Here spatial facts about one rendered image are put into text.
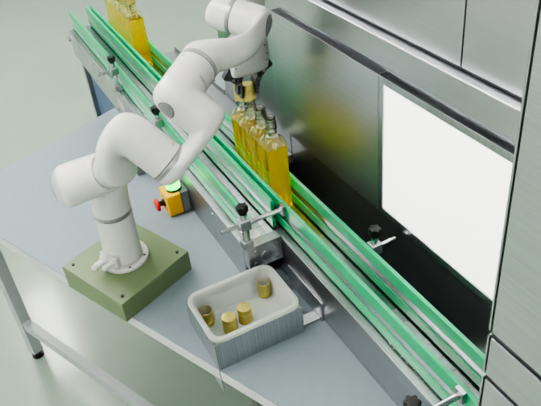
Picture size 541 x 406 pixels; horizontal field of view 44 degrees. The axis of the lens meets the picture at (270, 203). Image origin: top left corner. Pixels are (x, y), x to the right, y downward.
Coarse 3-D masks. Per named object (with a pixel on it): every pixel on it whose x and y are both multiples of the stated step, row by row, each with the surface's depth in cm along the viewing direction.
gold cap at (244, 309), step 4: (240, 304) 157; (244, 304) 157; (248, 304) 156; (240, 308) 156; (244, 308) 156; (248, 308) 156; (240, 312) 155; (244, 312) 155; (248, 312) 155; (240, 316) 156; (244, 316) 156; (248, 316) 156; (252, 316) 158; (240, 320) 157; (244, 320) 156; (248, 320) 157; (252, 320) 158; (244, 324) 157; (248, 324) 157
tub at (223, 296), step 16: (256, 272) 163; (272, 272) 161; (208, 288) 158; (224, 288) 160; (240, 288) 162; (256, 288) 165; (272, 288) 163; (288, 288) 156; (192, 304) 154; (208, 304) 160; (224, 304) 162; (256, 304) 162; (272, 304) 162; (288, 304) 156; (256, 320) 158; (272, 320) 149; (208, 336) 146; (224, 336) 146
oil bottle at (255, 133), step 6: (252, 126) 169; (252, 132) 168; (258, 132) 166; (264, 132) 166; (252, 138) 169; (258, 138) 166; (252, 144) 170; (252, 150) 172; (258, 150) 168; (252, 156) 174; (258, 156) 169; (258, 162) 171; (258, 168) 173; (258, 174) 174
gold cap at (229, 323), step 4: (228, 312) 155; (232, 312) 155; (224, 316) 154; (228, 316) 154; (232, 316) 154; (224, 320) 153; (228, 320) 153; (232, 320) 153; (236, 320) 154; (224, 324) 154; (228, 324) 153; (232, 324) 153; (236, 324) 154; (224, 328) 155; (228, 328) 154; (232, 328) 154; (236, 328) 155; (224, 332) 156; (228, 332) 155
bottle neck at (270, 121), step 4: (268, 116) 162; (272, 116) 161; (264, 120) 161; (268, 120) 160; (272, 120) 160; (264, 124) 162; (268, 124) 160; (272, 124) 160; (276, 124) 162; (268, 128) 161; (272, 128) 161; (276, 128) 162; (268, 132) 162; (272, 132) 162; (276, 132) 163; (268, 136) 162; (272, 136) 162
